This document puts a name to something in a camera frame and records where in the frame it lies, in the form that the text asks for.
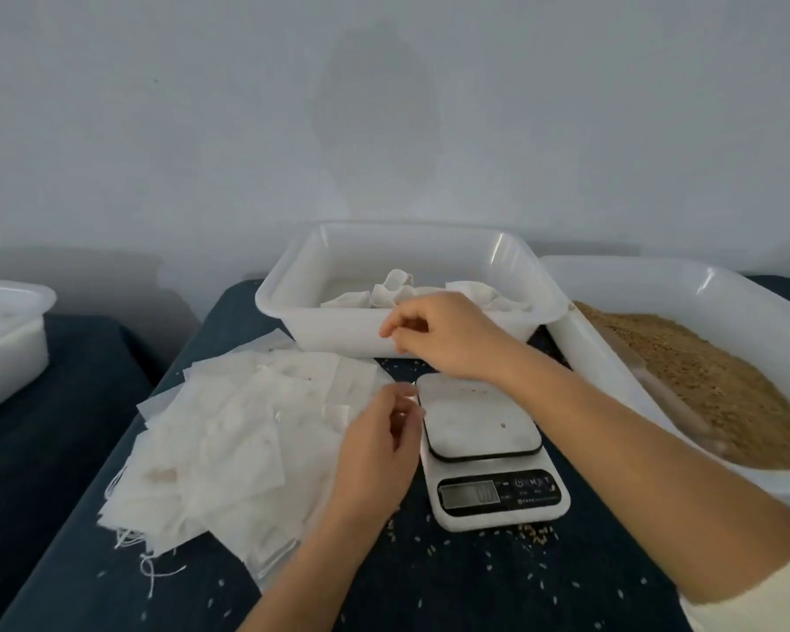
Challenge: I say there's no person's left hand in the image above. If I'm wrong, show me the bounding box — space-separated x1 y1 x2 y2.
327 383 426 524

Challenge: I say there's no white plastic tub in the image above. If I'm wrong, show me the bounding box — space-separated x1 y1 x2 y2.
255 222 573 361

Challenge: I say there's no white tray of grain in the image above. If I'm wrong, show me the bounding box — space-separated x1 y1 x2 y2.
540 255 790 506

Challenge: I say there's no person's left forearm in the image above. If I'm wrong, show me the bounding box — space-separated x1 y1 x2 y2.
237 499 390 632

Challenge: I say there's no clear plastic scoop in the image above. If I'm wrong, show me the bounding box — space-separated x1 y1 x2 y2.
629 359 742 458

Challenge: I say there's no brown grain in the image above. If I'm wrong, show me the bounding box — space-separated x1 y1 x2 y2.
572 302 790 471

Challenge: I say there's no dark blue tablecloth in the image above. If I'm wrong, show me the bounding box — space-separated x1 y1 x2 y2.
0 312 166 632
0 276 790 632

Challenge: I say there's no white digital kitchen scale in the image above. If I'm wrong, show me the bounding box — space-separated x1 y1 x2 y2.
414 372 573 535

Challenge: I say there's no white sleeve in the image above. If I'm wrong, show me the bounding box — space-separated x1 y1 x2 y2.
679 509 790 632

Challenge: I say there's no person's right hand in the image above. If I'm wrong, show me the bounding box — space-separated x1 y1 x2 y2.
377 291 531 385

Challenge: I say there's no pile of white bags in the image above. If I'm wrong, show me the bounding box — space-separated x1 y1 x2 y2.
97 328 399 590

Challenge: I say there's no person's right forearm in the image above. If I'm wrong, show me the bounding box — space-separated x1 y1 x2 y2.
498 341 790 604

